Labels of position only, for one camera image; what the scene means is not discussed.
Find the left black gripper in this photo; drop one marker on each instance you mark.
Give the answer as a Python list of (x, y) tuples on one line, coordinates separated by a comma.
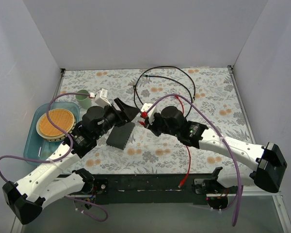
[(119, 113)]

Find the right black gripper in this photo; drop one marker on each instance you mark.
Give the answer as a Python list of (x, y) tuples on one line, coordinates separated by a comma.
[(153, 126)]

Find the black network switch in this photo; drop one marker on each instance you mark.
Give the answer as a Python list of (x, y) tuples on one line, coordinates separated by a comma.
[(119, 136)]

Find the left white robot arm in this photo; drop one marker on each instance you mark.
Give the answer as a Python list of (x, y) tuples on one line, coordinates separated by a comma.
[(30, 195)]

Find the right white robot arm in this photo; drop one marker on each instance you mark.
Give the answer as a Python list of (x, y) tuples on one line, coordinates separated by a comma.
[(263, 166)]

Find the floral tablecloth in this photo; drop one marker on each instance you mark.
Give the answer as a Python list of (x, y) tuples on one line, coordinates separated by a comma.
[(207, 95)]

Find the green plastic cup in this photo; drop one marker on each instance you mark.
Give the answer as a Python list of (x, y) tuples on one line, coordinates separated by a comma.
[(83, 99)]

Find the orange woven plate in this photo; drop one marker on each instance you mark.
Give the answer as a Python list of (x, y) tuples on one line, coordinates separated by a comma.
[(62, 118)]

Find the teal plastic tray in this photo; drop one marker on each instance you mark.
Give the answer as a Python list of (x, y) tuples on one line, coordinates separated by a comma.
[(37, 147)]

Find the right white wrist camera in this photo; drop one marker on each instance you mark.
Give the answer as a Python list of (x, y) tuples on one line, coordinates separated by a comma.
[(147, 112)]

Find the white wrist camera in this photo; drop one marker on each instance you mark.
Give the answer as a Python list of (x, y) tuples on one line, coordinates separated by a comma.
[(147, 112), (100, 98)]

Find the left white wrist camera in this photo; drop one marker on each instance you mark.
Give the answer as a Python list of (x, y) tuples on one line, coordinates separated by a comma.
[(100, 98)]

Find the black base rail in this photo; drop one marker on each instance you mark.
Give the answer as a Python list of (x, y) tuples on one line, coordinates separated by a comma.
[(156, 188)]

